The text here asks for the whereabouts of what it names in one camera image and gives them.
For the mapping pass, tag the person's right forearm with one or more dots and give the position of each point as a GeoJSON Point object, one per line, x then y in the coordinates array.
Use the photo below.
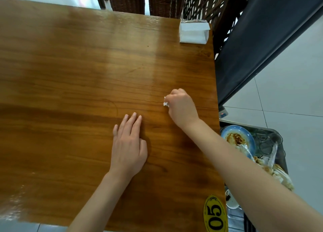
{"type": "Point", "coordinates": [257, 179]}

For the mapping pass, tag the grey blue pillar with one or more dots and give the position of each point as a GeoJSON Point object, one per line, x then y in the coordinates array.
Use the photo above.
{"type": "Point", "coordinates": [252, 50]}

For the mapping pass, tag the dark wooden table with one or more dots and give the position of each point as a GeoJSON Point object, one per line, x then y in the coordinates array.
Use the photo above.
{"type": "Point", "coordinates": [75, 88]}

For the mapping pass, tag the person's right hand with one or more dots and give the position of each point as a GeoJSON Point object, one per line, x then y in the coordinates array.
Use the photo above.
{"type": "Point", "coordinates": [183, 111]}

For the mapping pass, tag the brown wicker lidded basket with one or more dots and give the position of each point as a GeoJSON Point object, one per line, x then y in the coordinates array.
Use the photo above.
{"type": "Point", "coordinates": [126, 0]}
{"type": "Point", "coordinates": [166, 2]}

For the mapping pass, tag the person's left hand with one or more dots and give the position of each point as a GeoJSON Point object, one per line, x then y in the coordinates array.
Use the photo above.
{"type": "Point", "coordinates": [128, 151]}

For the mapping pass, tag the dark wooden post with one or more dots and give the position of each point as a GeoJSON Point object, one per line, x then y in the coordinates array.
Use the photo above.
{"type": "Point", "coordinates": [227, 20]}

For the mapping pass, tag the yellow oval number sticker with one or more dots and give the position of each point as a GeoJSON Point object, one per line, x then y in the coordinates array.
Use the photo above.
{"type": "Point", "coordinates": [214, 214]}

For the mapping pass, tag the white power strip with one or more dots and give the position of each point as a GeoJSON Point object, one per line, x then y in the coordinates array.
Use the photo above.
{"type": "Point", "coordinates": [223, 112]}

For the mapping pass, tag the white paper napkin pack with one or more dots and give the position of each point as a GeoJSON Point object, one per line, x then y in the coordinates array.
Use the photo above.
{"type": "Point", "coordinates": [193, 32]}

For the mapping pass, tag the person's left forearm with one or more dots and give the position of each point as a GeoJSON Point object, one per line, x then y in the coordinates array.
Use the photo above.
{"type": "Point", "coordinates": [98, 204]}

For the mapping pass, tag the metal tray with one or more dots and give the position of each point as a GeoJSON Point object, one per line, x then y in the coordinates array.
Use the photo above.
{"type": "Point", "coordinates": [280, 136]}

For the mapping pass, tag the pile of used napkins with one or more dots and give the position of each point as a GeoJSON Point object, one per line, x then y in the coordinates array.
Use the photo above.
{"type": "Point", "coordinates": [280, 174]}

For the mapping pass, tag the blue rimmed plate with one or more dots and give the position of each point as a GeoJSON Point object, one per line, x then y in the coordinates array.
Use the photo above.
{"type": "Point", "coordinates": [227, 131]}

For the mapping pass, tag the white napkin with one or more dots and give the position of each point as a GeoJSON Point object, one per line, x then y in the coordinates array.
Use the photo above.
{"type": "Point", "coordinates": [165, 102]}

